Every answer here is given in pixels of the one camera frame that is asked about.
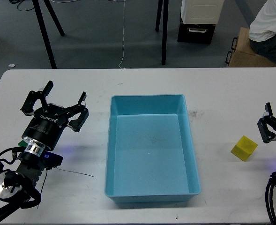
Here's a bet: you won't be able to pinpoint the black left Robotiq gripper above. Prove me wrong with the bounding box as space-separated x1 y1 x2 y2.
21 81 89 150

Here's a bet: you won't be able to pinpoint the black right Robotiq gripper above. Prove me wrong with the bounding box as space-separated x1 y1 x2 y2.
257 102 276 143

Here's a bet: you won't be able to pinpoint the green block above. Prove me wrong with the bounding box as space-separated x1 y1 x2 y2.
18 140 27 147

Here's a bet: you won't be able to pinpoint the yellow block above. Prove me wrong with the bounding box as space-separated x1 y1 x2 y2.
231 135 258 161

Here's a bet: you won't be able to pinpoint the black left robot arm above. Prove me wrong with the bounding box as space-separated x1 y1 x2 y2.
0 81 89 222

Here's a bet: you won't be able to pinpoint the brown cardboard box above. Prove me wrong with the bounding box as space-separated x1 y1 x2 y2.
225 27 276 68

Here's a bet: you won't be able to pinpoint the light blue plastic box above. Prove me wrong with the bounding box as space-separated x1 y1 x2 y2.
104 94 201 203

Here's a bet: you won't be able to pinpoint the person in white shirt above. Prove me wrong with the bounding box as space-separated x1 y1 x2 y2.
248 0 276 64

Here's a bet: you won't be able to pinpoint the black tripod legs left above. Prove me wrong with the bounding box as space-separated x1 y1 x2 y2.
32 0 65 69

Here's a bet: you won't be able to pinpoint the black tripod legs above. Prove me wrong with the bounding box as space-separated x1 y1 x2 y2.
32 0 65 69
155 0 169 66

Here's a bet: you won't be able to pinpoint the black storage case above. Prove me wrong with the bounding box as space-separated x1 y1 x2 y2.
177 18 216 45

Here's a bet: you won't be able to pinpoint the white plastic container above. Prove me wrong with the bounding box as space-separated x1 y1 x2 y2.
181 0 224 24

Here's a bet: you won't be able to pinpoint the black tripod legs right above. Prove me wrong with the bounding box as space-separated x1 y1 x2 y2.
155 0 169 66

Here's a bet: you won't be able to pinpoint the white hanging cable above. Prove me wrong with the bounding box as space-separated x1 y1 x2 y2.
119 0 132 69

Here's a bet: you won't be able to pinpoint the black cable on floor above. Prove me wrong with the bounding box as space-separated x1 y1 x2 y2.
8 0 35 11

